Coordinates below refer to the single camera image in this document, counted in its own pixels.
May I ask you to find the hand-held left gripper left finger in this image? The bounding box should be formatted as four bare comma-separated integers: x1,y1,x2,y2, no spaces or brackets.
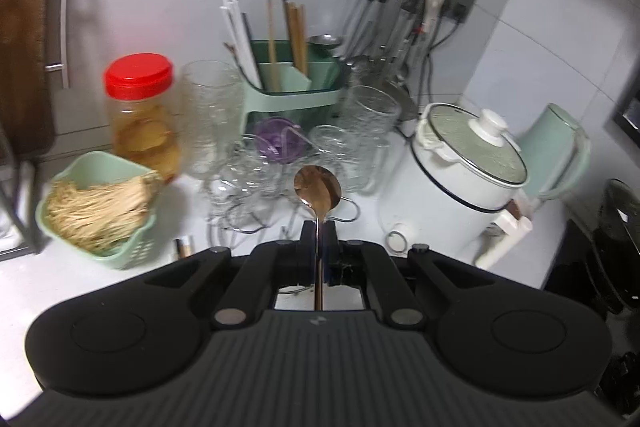
142,221,318,330

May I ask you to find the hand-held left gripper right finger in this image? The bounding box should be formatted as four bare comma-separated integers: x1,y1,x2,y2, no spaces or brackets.
322,221,501,330

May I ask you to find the rose gold spoon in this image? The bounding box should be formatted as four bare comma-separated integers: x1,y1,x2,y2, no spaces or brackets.
293,165,343,312

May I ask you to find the clear stemmed glass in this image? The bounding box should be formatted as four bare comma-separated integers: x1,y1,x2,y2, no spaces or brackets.
307,124,353,195
215,134,281,208

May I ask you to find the mint green kettle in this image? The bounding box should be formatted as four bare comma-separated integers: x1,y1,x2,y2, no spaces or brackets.
517,103,592,204

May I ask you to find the purple glass cup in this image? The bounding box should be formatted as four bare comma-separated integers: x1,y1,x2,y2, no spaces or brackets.
252,117,305,164

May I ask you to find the white electric cooking pot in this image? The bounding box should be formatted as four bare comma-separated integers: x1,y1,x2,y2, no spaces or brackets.
377,103,538,269

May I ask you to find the green utensil caddy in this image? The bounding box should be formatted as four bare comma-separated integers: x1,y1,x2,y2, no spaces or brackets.
240,39,346,128

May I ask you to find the glass pot lid white knob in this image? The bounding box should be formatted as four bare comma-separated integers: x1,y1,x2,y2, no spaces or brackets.
422,103,530,188

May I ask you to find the green plastic basket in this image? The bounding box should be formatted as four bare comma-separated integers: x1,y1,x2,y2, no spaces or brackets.
36,151,163,270

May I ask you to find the large textured glass jug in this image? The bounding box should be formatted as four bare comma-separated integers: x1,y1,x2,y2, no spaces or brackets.
177,59,246,182

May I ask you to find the steel ladle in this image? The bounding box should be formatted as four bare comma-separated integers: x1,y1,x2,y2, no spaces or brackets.
307,34,347,54

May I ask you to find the enoki mushroom bundle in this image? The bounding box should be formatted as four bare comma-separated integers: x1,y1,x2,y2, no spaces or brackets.
46,174,163,255

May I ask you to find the wooden chopstick bundle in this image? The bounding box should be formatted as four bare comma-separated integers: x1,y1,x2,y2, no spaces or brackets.
266,0,309,92

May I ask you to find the white chopstick bundle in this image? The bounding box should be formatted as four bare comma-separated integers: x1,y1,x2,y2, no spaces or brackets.
219,0,264,88

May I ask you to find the red lid plastic jar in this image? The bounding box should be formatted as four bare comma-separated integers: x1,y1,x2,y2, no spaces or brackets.
103,53,183,182

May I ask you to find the black metal dish rack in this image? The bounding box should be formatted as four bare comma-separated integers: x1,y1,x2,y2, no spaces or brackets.
0,122,46,258

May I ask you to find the metal wire cup rack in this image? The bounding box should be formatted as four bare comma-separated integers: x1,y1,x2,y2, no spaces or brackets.
205,127,361,240

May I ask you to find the textured glass pitcher with handle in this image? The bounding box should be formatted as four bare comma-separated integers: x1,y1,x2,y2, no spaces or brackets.
340,86,403,194

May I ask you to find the black wall socket strip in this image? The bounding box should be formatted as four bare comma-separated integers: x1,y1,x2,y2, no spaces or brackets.
444,0,477,25

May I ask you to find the wooden cutting board steel handle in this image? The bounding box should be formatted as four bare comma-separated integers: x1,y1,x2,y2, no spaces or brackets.
0,0,72,158

